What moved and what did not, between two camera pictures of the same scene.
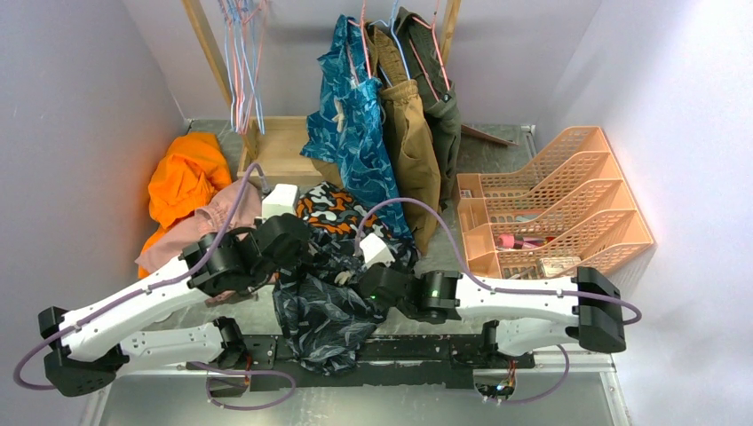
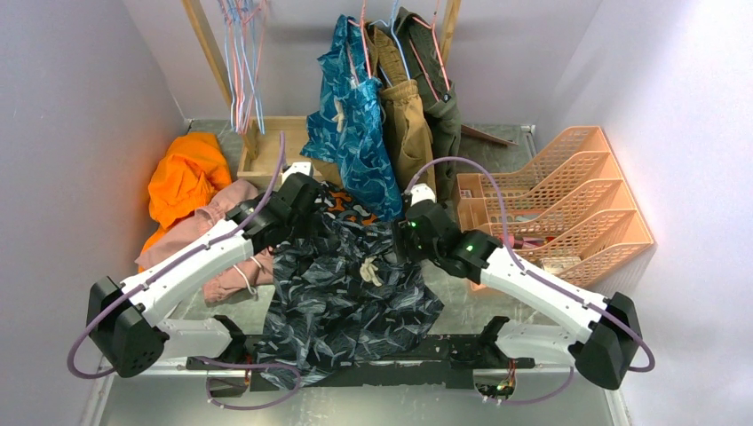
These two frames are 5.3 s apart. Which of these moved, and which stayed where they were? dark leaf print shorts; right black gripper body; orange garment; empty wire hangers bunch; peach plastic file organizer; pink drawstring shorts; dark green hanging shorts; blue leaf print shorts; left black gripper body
Moved: dark leaf print shorts; right black gripper body; left black gripper body
Stayed: pink drawstring shorts; blue leaf print shorts; peach plastic file organizer; empty wire hangers bunch; orange garment; dark green hanging shorts
